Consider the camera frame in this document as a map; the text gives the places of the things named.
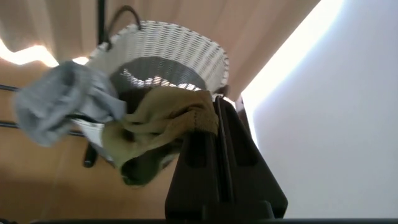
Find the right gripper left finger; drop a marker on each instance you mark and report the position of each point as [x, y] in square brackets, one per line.
[192, 193]

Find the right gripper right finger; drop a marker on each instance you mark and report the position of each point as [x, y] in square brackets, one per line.
[259, 193]

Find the green printed shirt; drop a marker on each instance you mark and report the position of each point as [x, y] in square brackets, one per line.
[161, 118]

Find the white laundry basket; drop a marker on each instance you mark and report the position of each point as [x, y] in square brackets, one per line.
[174, 40]

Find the black clothes rack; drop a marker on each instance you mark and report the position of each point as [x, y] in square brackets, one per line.
[101, 21]

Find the pale grey garment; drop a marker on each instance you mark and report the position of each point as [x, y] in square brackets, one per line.
[53, 102]

